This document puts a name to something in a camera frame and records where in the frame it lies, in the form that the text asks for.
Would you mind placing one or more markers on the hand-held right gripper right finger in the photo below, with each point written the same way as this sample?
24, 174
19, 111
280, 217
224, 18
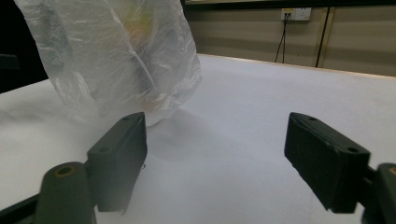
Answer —
323, 161

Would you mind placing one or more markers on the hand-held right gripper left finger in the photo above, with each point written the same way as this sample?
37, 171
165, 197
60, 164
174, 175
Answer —
116, 165

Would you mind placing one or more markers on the translucent white plastic bag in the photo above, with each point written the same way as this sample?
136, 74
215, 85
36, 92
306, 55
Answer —
118, 59

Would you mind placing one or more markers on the white wall socket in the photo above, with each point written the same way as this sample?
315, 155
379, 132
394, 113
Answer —
296, 14

